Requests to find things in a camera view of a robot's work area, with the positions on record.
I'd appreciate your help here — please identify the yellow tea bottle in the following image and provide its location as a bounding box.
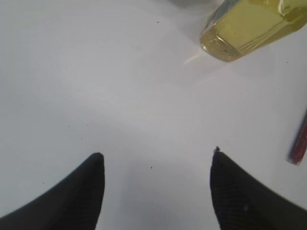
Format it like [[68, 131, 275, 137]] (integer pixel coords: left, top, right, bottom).
[[200, 0, 307, 62]]

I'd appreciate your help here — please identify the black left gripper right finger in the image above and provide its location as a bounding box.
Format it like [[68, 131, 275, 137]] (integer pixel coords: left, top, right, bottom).
[[210, 147, 307, 230]]

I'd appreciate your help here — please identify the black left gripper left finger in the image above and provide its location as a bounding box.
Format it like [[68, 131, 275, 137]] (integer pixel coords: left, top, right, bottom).
[[0, 153, 105, 230]]

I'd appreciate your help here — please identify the red marker pen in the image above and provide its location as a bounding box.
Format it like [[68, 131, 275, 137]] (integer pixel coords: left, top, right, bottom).
[[288, 115, 307, 166]]

